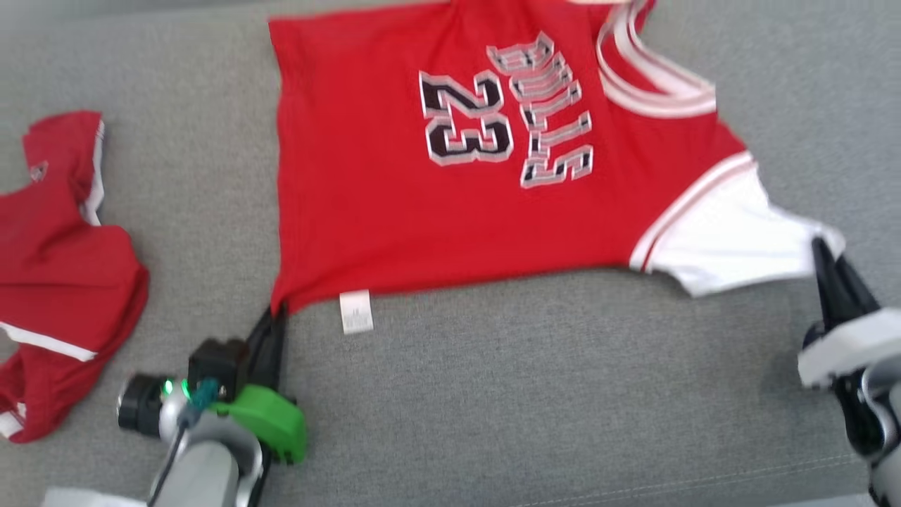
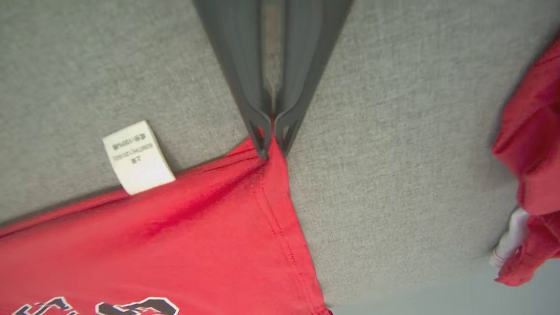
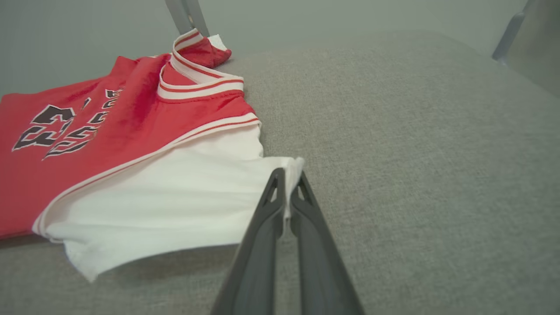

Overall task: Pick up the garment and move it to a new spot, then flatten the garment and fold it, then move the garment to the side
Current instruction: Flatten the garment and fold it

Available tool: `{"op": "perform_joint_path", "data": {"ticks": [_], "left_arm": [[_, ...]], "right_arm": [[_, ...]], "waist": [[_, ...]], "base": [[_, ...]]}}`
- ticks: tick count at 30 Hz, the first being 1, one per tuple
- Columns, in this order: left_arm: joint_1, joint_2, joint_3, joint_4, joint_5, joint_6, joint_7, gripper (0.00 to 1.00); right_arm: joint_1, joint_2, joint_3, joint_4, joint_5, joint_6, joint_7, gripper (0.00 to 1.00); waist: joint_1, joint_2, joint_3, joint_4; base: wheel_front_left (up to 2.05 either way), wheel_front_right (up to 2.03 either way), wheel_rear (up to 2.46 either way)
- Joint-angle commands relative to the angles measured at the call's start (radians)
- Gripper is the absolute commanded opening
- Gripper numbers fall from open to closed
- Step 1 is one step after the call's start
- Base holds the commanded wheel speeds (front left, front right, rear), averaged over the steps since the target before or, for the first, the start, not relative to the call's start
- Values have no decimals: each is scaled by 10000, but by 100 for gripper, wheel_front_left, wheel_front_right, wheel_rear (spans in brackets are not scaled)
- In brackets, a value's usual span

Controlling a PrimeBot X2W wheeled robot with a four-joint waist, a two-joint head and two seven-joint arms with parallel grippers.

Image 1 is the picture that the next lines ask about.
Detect red Bulls 23 jersey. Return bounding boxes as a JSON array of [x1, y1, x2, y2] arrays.
[[267, 0, 845, 335]]

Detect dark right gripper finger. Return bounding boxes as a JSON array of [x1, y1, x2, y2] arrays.
[[811, 238, 845, 330], [838, 257, 881, 323]]

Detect grey fabric sofa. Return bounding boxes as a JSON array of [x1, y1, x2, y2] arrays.
[[0, 0, 901, 507]]

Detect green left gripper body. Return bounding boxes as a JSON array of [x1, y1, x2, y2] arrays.
[[211, 384, 308, 465]]

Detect white tape strip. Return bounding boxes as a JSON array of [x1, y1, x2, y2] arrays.
[[42, 487, 149, 507]]

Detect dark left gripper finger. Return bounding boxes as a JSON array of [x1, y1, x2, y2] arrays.
[[246, 310, 272, 388], [260, 303, 288, 393]]

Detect red shorts white stripes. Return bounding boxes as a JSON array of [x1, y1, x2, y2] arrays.
[[0, 111, 150, 444]]

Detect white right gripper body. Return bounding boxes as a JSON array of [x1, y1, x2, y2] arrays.
[[798, 308, 901, 389]]

